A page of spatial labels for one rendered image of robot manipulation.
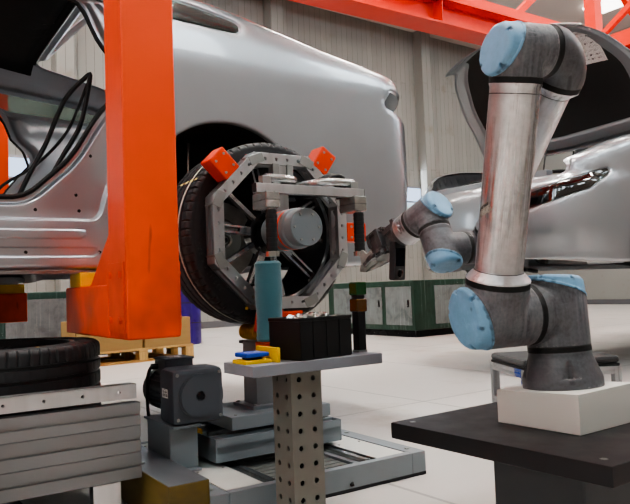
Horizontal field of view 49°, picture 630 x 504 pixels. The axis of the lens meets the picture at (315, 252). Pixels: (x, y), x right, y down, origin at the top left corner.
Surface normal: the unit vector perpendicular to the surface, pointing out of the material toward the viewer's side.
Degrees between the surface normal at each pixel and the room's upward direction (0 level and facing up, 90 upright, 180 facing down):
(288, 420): 90
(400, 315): 90
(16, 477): 90
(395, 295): 90
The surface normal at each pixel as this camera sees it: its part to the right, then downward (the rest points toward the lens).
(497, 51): -0.93, -0.09
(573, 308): 0.33, -0.11
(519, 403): -0.81, 0.00
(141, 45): 0.55, -0.07
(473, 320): -0.94, 0.12
